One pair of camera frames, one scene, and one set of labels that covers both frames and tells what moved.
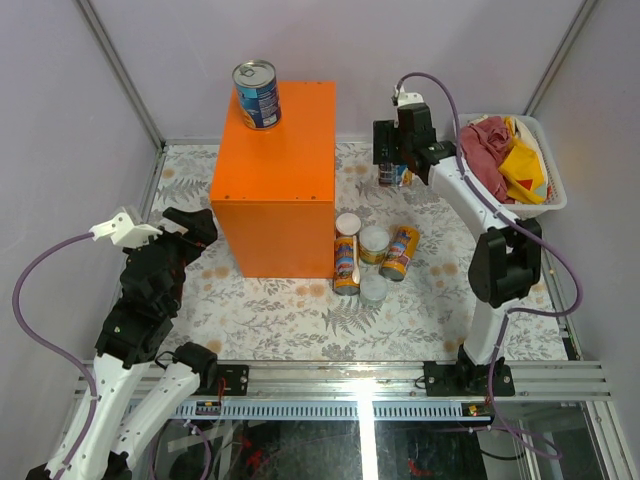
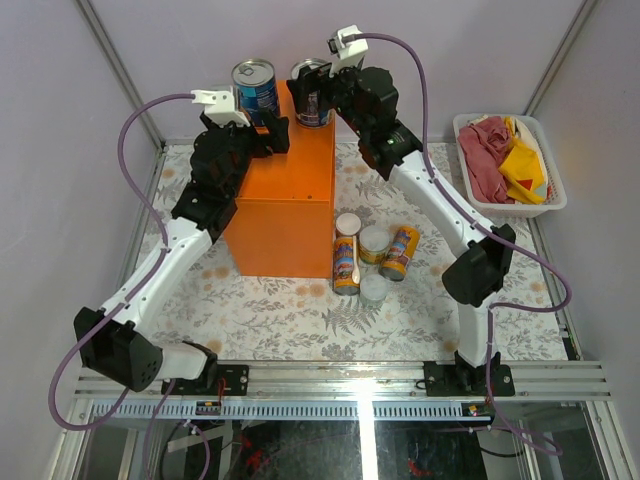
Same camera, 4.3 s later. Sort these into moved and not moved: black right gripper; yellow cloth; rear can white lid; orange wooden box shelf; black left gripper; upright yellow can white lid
Moved: black left gripper; black right gripper
Not moved: rear can white lid; yellow cloth; upright yellow can white lid; orange wooden box shelf
